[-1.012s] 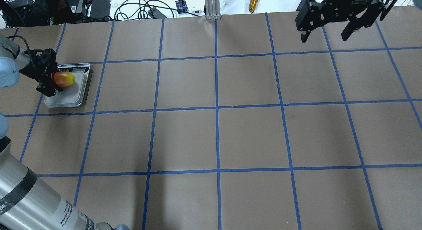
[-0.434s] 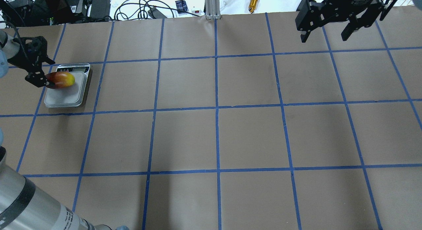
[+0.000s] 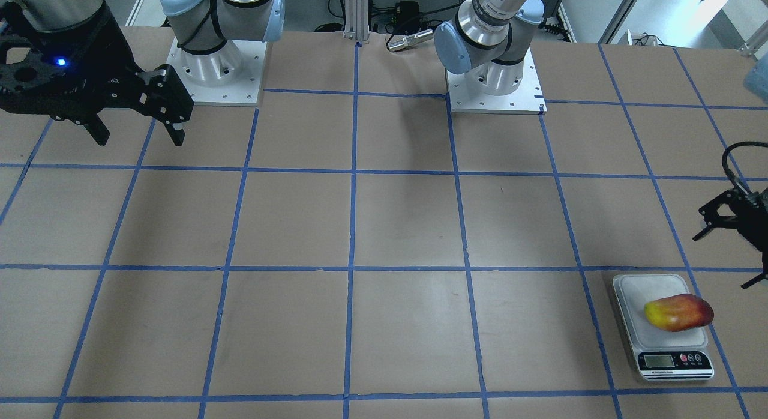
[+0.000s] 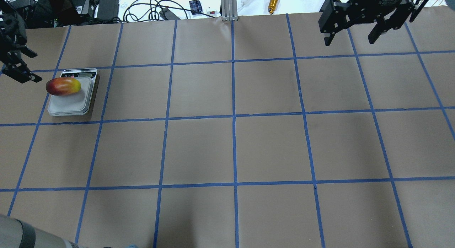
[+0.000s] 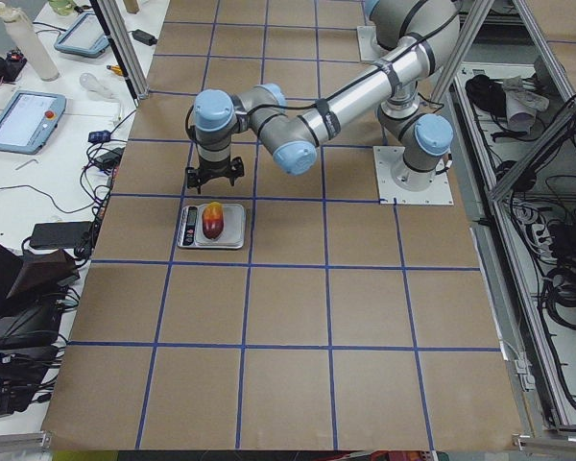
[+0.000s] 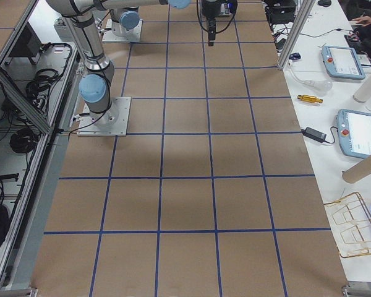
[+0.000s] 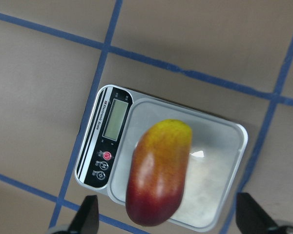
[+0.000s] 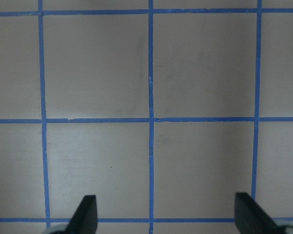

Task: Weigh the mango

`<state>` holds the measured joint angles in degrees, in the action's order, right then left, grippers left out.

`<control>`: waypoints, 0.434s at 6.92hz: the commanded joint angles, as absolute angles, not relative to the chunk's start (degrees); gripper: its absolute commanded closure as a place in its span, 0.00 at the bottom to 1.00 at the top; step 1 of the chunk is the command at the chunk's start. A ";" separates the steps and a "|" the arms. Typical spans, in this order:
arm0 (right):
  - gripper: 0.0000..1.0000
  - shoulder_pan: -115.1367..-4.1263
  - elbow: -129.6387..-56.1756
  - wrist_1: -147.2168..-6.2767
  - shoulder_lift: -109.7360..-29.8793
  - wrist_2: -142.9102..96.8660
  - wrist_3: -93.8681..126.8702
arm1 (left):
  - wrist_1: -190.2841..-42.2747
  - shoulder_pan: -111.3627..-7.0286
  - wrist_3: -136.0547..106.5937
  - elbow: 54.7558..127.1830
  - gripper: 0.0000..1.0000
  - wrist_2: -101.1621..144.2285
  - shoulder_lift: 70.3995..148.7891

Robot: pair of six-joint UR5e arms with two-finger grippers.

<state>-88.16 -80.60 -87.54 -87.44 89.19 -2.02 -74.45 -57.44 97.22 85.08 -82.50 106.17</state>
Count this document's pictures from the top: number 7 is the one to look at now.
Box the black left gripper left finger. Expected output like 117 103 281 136
67 195 99 234

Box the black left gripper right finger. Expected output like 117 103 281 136
235 193 280 234

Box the red yellow mango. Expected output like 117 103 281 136
126 119 192 227

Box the silver digital kitchen scale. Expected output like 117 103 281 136
74 85 248 232

